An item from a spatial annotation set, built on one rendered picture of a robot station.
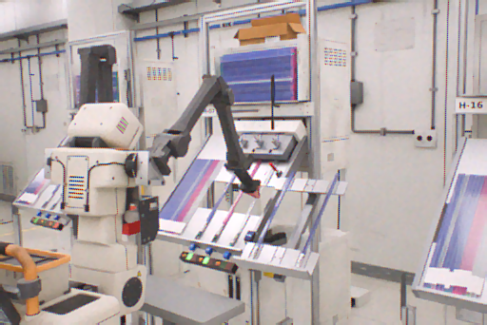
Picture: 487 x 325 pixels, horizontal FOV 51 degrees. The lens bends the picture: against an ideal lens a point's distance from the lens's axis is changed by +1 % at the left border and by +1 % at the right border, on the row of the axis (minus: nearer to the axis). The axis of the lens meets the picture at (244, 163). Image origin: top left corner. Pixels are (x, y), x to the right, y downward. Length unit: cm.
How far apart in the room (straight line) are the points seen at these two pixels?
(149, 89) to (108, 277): 212
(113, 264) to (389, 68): 277
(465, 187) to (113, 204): 130
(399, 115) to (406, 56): 43
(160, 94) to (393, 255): 214
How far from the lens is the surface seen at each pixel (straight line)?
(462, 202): 207
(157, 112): 378
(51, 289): 165
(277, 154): 254
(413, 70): 394
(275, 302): 269
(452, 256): 195
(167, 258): 397
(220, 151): 289
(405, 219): 404
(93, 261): 188
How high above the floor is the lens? 136
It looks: 6 degrees down
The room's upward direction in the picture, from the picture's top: 1 degrees counter-clockwise
